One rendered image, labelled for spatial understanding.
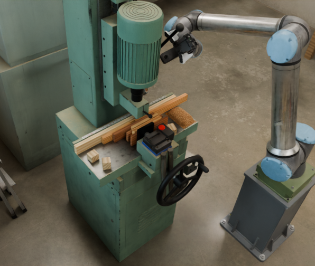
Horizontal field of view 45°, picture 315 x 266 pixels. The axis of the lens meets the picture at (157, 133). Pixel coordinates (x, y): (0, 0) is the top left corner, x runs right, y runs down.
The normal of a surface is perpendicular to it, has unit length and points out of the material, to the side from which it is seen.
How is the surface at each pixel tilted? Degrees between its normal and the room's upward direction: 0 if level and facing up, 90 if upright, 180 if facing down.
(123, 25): 90
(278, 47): 83
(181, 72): 0
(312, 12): 90
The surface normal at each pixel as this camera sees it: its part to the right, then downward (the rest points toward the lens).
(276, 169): -0.63, 0.58
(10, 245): 0.07, -0.70
